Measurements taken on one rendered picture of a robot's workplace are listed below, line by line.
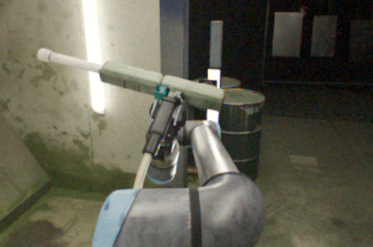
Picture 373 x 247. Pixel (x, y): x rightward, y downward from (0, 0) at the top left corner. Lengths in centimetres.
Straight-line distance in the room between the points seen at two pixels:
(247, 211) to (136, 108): 205
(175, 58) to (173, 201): 188
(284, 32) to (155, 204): 668
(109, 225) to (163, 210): 7
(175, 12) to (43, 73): 125
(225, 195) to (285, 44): 660
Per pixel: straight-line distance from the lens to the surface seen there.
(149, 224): 42
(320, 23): 722
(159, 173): 90
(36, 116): 296
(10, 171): 297
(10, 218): 287
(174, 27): 224
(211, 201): 44
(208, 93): 70
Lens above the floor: 167
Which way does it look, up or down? 17 degrees down
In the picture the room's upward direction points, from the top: straight up
